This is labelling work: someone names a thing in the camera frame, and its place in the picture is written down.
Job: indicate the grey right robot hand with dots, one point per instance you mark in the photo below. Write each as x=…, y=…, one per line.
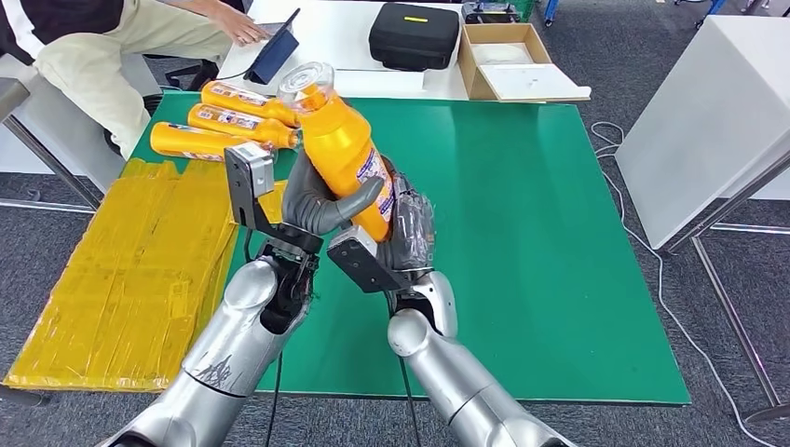
x=413, y=228

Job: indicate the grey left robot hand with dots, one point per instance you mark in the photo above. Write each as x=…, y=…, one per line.
x=308, y=207

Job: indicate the orange detergent bottle clear cap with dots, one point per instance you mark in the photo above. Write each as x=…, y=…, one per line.
x=185, y=140
x=234, y=120
x=241, y=97
x=339, y=148

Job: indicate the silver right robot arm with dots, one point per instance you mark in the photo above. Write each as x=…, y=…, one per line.
x=450, y=382

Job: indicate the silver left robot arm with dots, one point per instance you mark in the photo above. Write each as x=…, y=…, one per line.
x=241, y=352

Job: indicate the flat white box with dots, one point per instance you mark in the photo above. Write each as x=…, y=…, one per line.
x=389, y=83

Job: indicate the dark blue tablet case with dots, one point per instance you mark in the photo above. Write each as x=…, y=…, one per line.
x=274, y=58

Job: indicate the open brown cardboard box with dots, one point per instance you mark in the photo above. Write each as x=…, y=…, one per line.
x=475, y=74

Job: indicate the white desk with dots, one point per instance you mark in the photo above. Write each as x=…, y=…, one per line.
x=333, y=37

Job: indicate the black office chair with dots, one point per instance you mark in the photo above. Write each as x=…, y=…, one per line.
x=197, y=74

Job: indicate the black zippered carrying case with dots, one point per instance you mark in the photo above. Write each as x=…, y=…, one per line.
x=413, y=37

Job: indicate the person's hand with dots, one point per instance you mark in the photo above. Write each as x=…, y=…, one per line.
x=241, y=28

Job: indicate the white plastic bag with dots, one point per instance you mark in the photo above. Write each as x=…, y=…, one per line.
x=503, y=54

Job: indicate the yellow taped flat sheet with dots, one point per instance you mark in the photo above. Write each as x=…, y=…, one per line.
x=123, y=277

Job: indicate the black electronic device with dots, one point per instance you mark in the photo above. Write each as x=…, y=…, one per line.
x=487, y=11

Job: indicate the green plastic crate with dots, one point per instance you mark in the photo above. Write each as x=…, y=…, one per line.
x=526, y=7

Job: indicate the white table metal legs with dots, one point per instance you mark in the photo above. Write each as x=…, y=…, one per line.
x=710, y=123
x=62, y=148

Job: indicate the person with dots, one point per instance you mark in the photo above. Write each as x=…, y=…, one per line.
x=92, y=68

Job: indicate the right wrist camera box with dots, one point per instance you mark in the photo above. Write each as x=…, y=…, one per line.
x=364, y=262

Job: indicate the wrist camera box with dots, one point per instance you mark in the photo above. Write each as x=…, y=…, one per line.
x=250, y=176
x=364, y=262

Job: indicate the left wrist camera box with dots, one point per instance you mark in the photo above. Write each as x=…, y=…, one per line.
x=250, y=176

